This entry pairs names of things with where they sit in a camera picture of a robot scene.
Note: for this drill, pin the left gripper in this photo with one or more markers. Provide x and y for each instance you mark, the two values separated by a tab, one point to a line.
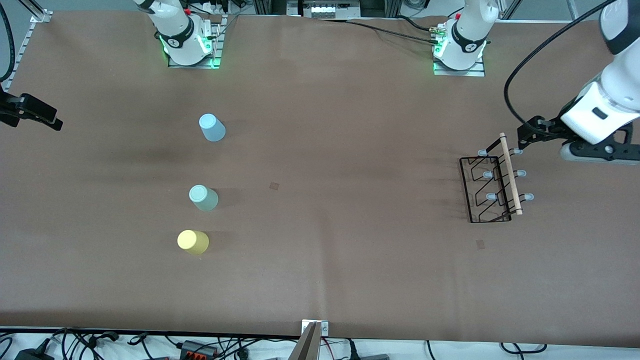
546	130

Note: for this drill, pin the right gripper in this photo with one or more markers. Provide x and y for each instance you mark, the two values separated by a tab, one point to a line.
15	111

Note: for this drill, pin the pale green plastic cup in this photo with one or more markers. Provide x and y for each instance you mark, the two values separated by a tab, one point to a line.
204	199

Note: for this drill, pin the yellow plastic cup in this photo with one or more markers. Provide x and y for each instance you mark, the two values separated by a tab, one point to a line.
192	242

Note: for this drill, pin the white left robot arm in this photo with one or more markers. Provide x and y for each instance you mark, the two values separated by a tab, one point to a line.
470	30

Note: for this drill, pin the light blue plastic cup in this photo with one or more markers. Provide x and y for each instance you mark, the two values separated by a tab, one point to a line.
214	131

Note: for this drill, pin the white power strip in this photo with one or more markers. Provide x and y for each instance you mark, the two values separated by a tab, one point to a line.
212	7

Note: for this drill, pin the black power adapter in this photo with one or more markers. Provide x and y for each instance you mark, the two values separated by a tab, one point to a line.
32	355

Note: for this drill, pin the white electronics box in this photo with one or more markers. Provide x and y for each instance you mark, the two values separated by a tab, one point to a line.
324	9

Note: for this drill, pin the brown table cover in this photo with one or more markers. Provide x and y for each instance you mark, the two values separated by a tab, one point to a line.
320	250

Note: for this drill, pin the black orange connector box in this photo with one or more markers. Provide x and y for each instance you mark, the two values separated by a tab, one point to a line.
197	348

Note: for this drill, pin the black plug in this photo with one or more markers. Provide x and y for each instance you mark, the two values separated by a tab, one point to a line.
352	350

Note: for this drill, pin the perforated aluminium rail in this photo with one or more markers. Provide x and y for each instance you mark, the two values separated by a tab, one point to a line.
22	47

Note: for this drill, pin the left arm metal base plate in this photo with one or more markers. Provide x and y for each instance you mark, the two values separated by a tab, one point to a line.
460	73

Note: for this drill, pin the aluminium corner bracket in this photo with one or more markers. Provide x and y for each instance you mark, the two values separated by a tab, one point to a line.
41	15

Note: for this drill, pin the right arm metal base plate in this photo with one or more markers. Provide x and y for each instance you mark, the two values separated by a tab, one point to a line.
195	65

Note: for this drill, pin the small metal bracket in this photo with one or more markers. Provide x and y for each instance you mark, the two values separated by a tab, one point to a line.
324	328

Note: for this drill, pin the grey angled post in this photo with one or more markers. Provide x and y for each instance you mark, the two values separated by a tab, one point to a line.
307	347

